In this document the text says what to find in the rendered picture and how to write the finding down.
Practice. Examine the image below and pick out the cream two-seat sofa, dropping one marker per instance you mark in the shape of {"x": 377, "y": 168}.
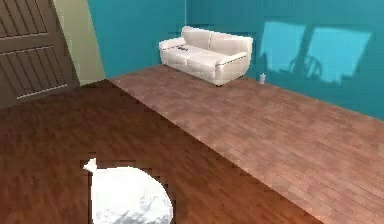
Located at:
{"x": 206, "y": 55}

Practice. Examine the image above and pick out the brown panelled room door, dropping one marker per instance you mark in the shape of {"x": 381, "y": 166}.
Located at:
{"x": 30, "y": 50}

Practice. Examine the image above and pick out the small white spray bottle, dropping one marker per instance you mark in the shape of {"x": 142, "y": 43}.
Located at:
{"x": 262, "y": 78}

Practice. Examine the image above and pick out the small dark remote control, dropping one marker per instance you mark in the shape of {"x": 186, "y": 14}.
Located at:
{"x": 182, "y": 48}

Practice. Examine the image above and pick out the white tied garbage bag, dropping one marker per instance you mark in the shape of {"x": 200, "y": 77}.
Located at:
{"x": 128, "y": 196}

